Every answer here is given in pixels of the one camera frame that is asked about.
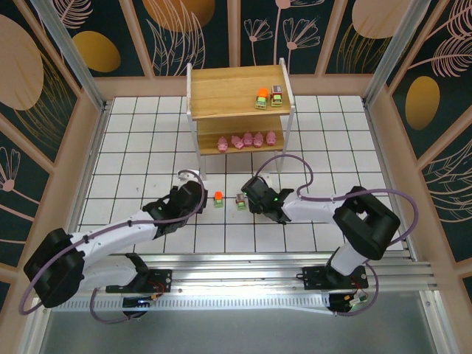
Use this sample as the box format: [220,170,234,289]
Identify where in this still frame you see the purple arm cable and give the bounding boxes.
[254,154,417,318]
[20,168,207,325]

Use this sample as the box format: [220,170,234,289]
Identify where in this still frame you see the red yellow base wires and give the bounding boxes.
[346,280,369,307]
[149,282,167,302]

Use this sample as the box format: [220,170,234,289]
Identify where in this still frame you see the white slotted cable duct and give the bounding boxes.
[68,291,335,316]

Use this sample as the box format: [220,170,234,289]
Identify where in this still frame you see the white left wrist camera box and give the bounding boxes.
[176,169,202,184]

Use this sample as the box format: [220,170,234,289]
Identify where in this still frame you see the wooden two-tier shelf white legs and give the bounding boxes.
[185,58,296,181]

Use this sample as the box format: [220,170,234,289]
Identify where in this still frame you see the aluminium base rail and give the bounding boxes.
[64,252,438,314]

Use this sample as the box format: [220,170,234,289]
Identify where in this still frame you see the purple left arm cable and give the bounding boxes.
[20,168,207,325]

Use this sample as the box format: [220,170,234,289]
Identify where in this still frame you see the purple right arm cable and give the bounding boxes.
[254,154,417,318]

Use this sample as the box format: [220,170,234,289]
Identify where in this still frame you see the aluminium side rail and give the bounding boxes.
[62,101,114,255]
[363,97,414,261]

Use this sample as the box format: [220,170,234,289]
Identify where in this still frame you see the aluminium frame post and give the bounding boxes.
[39,0,108,111]
[362,0,420,106]

